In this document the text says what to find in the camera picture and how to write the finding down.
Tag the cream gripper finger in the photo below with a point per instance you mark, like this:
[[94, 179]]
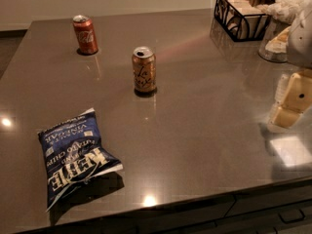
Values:
[[293, 97]]

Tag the orange LaCroix can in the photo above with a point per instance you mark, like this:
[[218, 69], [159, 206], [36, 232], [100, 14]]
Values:
[[144, 69]]

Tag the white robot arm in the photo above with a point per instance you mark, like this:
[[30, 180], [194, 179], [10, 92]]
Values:
[[299, 45]]

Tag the red Coca-Cola can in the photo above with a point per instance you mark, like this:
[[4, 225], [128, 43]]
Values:
[[85, 34]]

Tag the blue Kettle chip bag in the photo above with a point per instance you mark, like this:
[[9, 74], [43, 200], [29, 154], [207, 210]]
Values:
[[74, 155]]

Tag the clear glass jar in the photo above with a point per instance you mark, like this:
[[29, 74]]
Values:
[[273, 45]]

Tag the white crumpled paper napkins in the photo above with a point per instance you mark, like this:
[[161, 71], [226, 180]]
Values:
[[284, 10]]

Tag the black wire basket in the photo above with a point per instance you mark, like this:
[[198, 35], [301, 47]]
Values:
[[243, 20]]

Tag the black drawer handle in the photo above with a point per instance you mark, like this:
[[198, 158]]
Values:
[[292, 216]]

